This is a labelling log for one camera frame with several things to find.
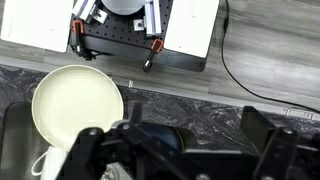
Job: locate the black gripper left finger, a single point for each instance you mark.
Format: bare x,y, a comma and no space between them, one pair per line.
88,150

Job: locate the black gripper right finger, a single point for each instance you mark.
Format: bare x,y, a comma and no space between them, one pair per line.
278,150

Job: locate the white round plate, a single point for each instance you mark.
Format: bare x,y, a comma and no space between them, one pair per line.
73,103

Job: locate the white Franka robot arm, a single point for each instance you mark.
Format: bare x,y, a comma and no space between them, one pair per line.
123,6

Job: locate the plain white mug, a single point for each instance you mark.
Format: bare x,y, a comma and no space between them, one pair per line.
55,163

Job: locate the stainless steel sink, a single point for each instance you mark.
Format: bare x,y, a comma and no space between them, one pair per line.
16,136

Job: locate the blue white wrist attachment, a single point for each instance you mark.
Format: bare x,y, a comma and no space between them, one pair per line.
163,135

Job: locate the orange black clamp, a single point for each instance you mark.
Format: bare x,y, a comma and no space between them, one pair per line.
154,50
79,33

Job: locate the black perforated base board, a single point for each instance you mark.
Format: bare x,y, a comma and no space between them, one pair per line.
123,31

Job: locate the white flat panel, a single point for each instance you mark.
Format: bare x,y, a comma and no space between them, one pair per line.
190,26
36,23

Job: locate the aluminium extrusion bar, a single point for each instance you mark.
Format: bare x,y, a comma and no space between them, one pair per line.
83,8
152,18

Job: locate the metal corner bracket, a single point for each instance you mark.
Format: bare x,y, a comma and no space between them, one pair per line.
99,15
139,25

